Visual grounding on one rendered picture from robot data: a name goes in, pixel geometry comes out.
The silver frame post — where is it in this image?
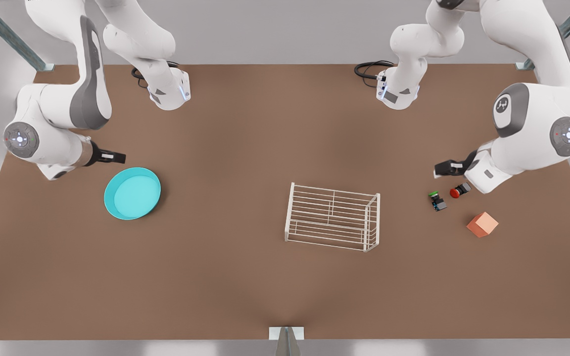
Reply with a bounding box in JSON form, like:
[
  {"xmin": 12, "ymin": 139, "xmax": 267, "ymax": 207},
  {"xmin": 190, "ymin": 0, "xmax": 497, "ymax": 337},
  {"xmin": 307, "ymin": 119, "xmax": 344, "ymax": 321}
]
[
  {"xmin": 0, "ymin": 0, "xmax": 54, "ymax": 72},
  {"xmin": 515, "ymin": 0, "xmax": 570, "ymax": 71},
  {"xmin": 269, "ymin": 326, "xmax": 305, "ymax": 356}
]

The orange cube block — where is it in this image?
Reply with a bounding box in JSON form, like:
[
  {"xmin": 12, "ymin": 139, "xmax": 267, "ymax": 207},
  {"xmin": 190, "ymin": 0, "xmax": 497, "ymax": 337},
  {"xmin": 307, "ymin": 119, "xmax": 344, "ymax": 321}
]
[{"xmin": 467, "ymin": 212, "xmax": 499, "ymax": 238}]

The turquoise plate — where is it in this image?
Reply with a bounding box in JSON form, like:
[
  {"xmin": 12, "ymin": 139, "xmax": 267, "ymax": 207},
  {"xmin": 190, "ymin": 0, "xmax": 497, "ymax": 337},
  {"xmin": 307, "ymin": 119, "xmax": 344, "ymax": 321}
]
[{"xmin": 104, "ymin": 167, "xmax": 162, "ymax": 221}]

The green button switch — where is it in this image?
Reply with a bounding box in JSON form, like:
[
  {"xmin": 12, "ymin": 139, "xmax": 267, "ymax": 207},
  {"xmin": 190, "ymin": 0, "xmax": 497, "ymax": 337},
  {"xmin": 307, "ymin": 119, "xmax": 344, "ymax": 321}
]
[{"xmin": 428, "ymin": 191, "xmax": 448, "ymax": 212}]

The white wire shelf rack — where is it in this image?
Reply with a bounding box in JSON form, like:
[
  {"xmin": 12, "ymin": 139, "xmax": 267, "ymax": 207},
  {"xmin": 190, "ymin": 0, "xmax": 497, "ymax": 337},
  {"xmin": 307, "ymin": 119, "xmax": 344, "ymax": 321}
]
[{"xmin": 285, "ymin": 182, "xmax": 381, "ymax": 253}]

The black cable loop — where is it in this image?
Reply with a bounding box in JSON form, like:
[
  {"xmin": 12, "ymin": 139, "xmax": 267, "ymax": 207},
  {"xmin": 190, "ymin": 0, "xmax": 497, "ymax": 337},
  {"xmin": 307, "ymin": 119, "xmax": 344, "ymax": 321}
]
[
  {"xmin": 354, "ymin": 60, "xmax": 396, "ymax": 89},
  {"xmin": 131, "ymin": 61, "xmax": 180, "ymax": 89}
]

